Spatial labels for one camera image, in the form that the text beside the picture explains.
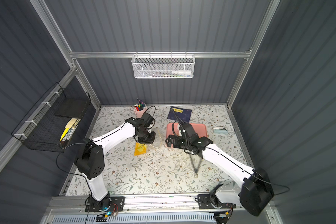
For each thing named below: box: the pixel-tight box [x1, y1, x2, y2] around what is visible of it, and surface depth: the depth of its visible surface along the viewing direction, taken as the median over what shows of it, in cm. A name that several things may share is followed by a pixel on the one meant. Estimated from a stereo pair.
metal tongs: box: [189, 154, 203, 178], surface depth 85 cm
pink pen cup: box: [133, 102, 147, 119], surface depth 105 cm
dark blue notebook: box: [167, 105, 192, 124], surface depth 117 cm
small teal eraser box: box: [213, 126, 228, 134], surface depth 104 cm
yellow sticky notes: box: [59, 118, 78, 142], surface depth 74 cm
